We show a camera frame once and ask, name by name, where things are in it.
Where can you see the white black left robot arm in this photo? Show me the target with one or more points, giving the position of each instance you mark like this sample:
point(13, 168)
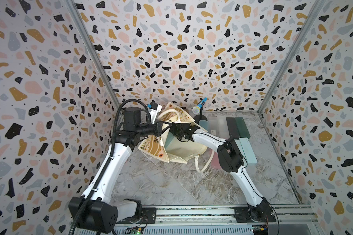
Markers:
point(92, 210)

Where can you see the translucent white pencil case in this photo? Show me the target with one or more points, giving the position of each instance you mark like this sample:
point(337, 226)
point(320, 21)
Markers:
point(223, 127)

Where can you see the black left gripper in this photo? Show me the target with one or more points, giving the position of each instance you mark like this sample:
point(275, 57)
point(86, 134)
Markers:
point(159, 128)

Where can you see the light teal pencil case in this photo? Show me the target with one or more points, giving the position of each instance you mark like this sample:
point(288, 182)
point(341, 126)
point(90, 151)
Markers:
point(238, 143)
point(248, 152)

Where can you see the teal green pencil case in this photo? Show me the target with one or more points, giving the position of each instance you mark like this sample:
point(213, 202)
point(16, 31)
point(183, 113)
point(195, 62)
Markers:
point(170, 142)

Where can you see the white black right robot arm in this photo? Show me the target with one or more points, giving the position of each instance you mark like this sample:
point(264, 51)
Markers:
point(231, 160)

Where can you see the black pencil case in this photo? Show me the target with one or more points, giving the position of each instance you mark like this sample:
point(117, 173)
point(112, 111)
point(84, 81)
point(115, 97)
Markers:
point(232, 128)

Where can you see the black microphone stand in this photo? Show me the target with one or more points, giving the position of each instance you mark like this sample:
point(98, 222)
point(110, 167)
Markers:
point(200, 116)

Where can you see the blue toy microphone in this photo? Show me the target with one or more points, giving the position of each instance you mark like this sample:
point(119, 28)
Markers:
point(198, 108)

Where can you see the dark green pencil case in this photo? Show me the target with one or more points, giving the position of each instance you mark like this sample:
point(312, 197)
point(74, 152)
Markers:
point(242, 128)

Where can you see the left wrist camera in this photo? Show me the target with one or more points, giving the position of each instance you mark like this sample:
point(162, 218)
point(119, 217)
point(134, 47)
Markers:
point(154, 109)

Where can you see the grey barcoded pencil case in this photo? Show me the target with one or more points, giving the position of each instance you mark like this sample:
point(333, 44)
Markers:
point(214, 126)

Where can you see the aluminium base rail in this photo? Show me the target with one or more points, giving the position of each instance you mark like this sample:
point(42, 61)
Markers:
point(284, 219)

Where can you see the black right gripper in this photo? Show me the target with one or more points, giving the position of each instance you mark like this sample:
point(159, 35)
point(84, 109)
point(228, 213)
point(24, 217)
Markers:
point(174, 125)

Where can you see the cream floral canvas tote bag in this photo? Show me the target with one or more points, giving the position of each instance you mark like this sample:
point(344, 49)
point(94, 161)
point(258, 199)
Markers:
point(186, 150)

